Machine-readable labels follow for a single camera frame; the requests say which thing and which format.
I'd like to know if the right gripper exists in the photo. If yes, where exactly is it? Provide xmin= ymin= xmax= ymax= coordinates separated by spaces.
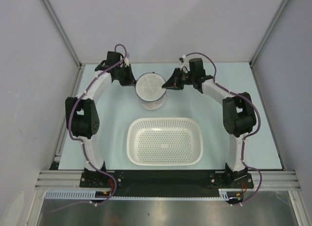
xmin=162 ymin=67 xmax=195 ymax=90

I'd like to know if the white mesh laundry bag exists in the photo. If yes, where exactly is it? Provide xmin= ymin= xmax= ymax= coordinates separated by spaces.
xmin=135 ymin=72 xmax=166 ymax=110

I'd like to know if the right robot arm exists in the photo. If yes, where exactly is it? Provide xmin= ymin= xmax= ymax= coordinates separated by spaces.
xmin=162 ymin=58 xmax=256 ymax=187

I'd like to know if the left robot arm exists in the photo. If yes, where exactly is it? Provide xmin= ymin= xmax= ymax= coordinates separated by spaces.
xmin=65 ymin=51 xmax=136 ymax=187

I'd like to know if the white perforated plastic basket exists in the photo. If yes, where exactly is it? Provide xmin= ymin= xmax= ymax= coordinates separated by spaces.
xmin=127 ymin=117 xmax=203 ymax=166

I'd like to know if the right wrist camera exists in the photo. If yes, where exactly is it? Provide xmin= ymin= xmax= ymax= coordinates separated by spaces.
xmin=179 ymin=55 xmax=189 ymax=65

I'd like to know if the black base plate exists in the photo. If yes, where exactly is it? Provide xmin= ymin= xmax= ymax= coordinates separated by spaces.
xmin=79 ymin=169 xmax=254 ymax=189

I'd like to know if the white cable duct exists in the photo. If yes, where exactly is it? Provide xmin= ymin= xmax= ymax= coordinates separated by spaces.
xmin=45 ymin=190 xmax=240 ymax=201

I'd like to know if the aluminium frame rail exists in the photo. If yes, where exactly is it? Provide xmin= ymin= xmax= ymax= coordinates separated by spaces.
xmin=35 ymin=170 xmax=82 ymax=189

